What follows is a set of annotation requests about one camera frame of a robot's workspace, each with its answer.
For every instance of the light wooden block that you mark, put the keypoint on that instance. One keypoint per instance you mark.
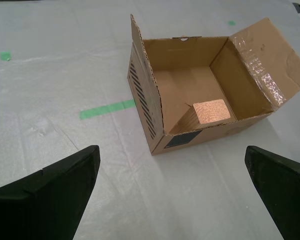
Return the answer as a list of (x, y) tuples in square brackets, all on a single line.
[(211, 111)]

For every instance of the green tape piece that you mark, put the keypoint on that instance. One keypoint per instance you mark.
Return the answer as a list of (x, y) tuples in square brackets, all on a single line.
[(5, 56), (231, 23)]

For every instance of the brown cardboard box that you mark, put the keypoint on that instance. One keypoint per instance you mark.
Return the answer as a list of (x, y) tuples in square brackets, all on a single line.
[(240, 82)]

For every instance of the green tape strip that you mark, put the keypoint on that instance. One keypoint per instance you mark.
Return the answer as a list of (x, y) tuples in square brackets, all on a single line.
[(102, 110)]

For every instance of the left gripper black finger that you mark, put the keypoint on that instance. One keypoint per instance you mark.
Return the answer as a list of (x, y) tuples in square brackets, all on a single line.
[(285, 195), (40, 207)]

